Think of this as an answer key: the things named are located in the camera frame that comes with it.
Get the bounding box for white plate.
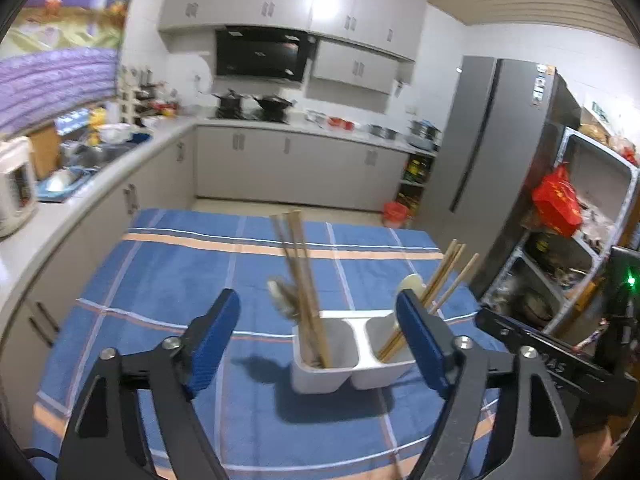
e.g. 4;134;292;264
42;170;76;194

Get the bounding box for metal spoon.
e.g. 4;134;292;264
266;277;301;322

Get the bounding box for wooden cutting board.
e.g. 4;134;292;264
30;125;61;181

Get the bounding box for metal storage rack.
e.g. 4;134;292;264
480;127;640;342

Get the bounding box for yellow dish soap bottle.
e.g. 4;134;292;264
87;107;108;146

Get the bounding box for grey refrigerator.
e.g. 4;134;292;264
417;55;583;302

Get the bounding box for black wok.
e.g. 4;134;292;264
252;94;295;114

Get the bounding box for white bowl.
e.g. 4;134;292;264
100;124;132;144

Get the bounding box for purple brick print blind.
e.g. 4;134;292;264
0;0;146;139

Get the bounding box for bottles under counter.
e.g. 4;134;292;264
399;155;432;212

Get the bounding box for black lidded pot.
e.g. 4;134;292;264
212;89;244;111

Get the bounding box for black gas stove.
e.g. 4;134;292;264
207;107;291;124

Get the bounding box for steel kitchen sink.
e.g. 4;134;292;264
37;140;142;202

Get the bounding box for red bucket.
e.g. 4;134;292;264
382;201;409;229

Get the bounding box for blue plaid tablecloth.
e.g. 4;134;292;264
31;208;506;480

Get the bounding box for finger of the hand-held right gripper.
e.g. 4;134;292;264
474;306;547;357

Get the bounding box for red plastic bag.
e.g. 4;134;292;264
531;165;584;239

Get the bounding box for white two-compartment utensil holder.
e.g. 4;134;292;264
291;310;418;395

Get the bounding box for tiered dish rack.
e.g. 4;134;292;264
117;67;151;128

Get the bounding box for white floral pressure cooker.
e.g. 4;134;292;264
0;136;40;238

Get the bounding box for black range hood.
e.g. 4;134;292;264
215;26;318;85

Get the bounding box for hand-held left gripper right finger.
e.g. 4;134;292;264
395;290;586;480

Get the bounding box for pale plastic spoon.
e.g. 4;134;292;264
392;273;427;341

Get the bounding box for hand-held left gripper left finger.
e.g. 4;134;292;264
57;288;242;480

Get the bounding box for steel steamer pot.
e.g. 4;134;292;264
407;120;444;151

